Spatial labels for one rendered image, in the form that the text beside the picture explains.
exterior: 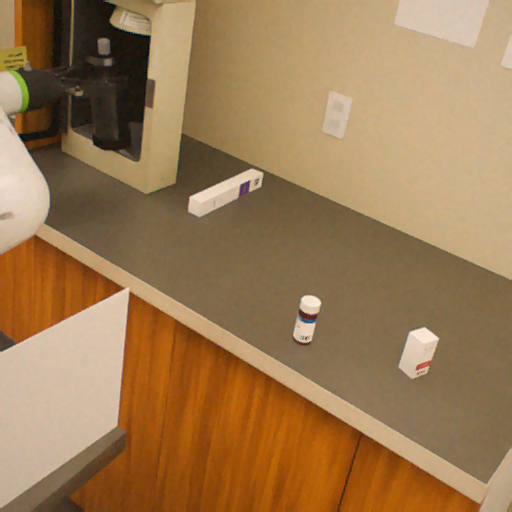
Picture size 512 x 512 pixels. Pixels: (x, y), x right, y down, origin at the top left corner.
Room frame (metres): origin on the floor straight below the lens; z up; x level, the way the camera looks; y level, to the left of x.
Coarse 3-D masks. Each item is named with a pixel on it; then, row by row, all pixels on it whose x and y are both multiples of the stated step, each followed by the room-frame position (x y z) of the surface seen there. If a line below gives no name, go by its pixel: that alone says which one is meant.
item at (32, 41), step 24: (0, 0) 1.68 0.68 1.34; (24, 0) 1.73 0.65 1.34; (48, 0) 1.78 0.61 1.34; (0, 24) 1.68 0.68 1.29; (24, 24) 1.73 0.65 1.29; (48, 24) 1.78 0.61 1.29; (0, 48) 1.68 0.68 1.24; (24, 48) 1.73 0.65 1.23; (48, 48) 1.78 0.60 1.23; (24, 120) 1.73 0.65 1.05; (48, 120) 1.78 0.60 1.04
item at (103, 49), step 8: (104, 40) 1.72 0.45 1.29; (96, 48) 1.74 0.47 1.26; (104, 48) 1.71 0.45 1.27; (112, 48) 1.75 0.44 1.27; (88, 56) 1.70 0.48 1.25; (96, 56) 1.69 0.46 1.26; (104, 56) 1.70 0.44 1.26; (112, 56) 1.70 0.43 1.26; (120, 56) 1.72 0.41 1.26; (96, 64) 1.68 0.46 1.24; (104, 64) 1.68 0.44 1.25; (112, 64) 1.69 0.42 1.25
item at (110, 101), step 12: (84, 60) 1.70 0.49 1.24; (96, 72) 1.68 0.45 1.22; (108, 72) 1.68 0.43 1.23; (120, 72) 1.71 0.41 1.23; (108, 96) 1.69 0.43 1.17; (120, 96) 1.71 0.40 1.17; (96, 108) 1.70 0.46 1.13; (108, 108) 1.70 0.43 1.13; (120, 108) 1.71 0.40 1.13; (96, 120) 1.71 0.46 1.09; (108, 120) 1.70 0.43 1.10; (120, 120) 1.71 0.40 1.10; (96, 132) 1.71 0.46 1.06; (108, 132) 1.70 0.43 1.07; (120, 132) 1.72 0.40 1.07
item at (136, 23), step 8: (120, 8) 1.78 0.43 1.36; (112, 16) 1.79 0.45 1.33; (120, 16) 1.76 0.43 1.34; (128, 16) 1.75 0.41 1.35; (136, 16) 1.75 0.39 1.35; (144, 16) 1.75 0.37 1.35; (112, 24) 1.77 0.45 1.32; (120, 24) 1.75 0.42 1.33; (128, 24) 1.74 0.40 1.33; (136, 24) 1.74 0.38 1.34; (144, 24) 1.74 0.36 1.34; (136, 32) 1.73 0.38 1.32; (144, 32) 1.74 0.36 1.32
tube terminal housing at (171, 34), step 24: (72, 0) 1.82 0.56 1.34; (120, 0) 1.73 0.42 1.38; (144, 0) 1.69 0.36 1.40; (168, 0) 1.68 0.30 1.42; (192, 0) 1.75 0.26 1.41; (72, 24) 1.82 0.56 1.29; (168, 24) 1.68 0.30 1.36; (192, 24) 1.75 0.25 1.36; (72, 48) 1.81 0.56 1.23; (168, 48) 1.69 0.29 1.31; (168, 72) 1.70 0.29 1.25; (168, 96) 1.70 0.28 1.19; (144, 120) 1.68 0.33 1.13; (168, 120) 1.71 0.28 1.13; (72, 144) 1.81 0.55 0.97; (144, 144) 1.67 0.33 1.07; (168, 144) 1.72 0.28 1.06; (96, 168) 1.76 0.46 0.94; (120, 168) 1.71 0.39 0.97; (144, 168) 1.67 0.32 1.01; (168, 168) 1.73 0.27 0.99; (144, 192) 1.67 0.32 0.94
